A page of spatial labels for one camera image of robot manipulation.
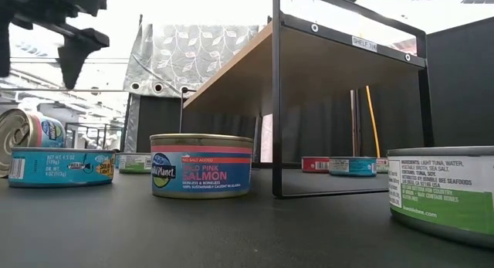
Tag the red seafood can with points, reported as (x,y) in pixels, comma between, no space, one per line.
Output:
(314,164)

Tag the grey metal pole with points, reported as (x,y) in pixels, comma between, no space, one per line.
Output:
(355,125)

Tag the pink salmon can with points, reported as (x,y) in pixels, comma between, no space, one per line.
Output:
(23,129)
(200,171)

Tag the green light tuna can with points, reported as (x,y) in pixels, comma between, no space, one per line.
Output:
(135,163)
(382,165)
(444,198)

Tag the teal tuna can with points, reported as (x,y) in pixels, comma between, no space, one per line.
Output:
(353,167)
(117,161)
(58,167)

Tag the black background table frame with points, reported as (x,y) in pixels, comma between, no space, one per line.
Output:
(92,124)

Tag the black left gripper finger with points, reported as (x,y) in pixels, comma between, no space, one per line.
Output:
(4,44)
(79,55)

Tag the grey horizontal rail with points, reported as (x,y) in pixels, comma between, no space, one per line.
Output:
(58,90)

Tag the wooden shelf with black frame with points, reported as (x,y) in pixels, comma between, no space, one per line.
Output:
(308,79)

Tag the metal curtain frame post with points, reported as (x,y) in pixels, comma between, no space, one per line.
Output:
(125,125)

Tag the silver leaf-pattern curtain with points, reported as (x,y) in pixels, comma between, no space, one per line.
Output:
(185,55)

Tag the white robot figure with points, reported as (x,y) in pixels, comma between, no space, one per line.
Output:
(29,104)

